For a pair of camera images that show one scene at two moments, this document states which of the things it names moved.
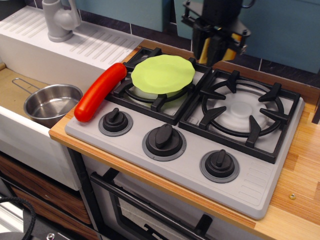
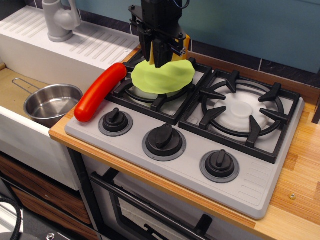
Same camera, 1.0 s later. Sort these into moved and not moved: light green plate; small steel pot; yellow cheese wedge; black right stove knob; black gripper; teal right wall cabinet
Moved: yellow cheese wedge; black gripper
Not moved: black right stove knob; teal right wall cabinet; light green plate; small steel pot
